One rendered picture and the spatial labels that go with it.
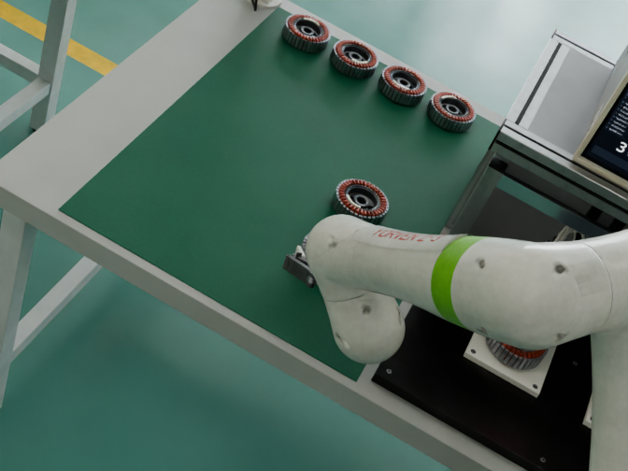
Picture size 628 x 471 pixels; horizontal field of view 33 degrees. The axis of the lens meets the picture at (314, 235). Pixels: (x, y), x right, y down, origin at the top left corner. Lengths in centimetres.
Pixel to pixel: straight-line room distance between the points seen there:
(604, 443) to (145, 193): 102
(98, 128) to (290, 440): 98
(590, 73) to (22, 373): 146
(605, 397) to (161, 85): 127
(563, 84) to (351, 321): 74
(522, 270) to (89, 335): 172
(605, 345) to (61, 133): 118
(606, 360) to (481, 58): 308
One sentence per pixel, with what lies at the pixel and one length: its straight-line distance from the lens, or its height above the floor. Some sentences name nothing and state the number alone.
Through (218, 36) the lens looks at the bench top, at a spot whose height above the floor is 75.
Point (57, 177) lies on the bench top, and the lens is 201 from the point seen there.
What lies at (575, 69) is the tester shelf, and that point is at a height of 111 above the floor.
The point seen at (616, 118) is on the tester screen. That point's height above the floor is 123.
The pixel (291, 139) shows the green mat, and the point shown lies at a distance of 226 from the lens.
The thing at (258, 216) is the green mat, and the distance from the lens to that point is 205.
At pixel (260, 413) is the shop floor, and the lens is 271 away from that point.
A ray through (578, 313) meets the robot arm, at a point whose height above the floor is 137.
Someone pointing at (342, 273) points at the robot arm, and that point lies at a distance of 150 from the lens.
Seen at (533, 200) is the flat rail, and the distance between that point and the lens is 193.
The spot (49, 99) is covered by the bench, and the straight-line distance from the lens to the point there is 314.
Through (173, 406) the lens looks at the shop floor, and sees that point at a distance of 266.
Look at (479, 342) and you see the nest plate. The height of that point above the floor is 78.
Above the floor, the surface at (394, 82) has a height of 79.
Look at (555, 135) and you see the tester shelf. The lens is 195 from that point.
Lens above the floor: 211
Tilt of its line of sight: 41 degrees down
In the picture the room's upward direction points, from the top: 24 degrees clockwise
